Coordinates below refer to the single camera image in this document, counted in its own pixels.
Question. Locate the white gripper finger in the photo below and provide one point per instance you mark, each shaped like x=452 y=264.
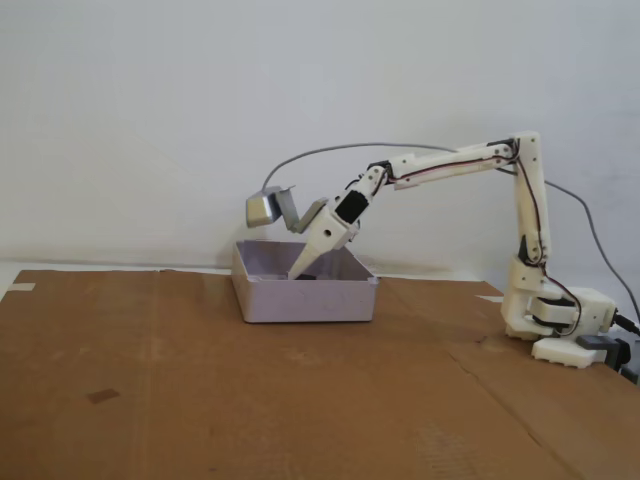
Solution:
x=307 y=261

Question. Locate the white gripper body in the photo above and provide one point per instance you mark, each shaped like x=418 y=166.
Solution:
x=326 y=234

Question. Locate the black block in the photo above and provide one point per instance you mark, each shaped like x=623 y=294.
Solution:
x=306 y=277

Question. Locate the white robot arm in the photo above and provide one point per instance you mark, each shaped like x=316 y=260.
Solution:
x=532 y=200

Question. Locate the pale grey open box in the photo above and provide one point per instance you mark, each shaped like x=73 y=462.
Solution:
x=300 y=302

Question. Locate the silver webcam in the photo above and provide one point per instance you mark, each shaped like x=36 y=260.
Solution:
x=259 y=210

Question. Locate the white tape strip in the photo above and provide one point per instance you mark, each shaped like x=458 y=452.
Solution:
x=21 y=287
x=492 y=298

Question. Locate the brown cardboard sheet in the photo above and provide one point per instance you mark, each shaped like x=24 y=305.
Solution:
x=200 y=400

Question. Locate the grey table clamp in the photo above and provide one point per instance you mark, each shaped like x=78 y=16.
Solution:
x=595 y=342

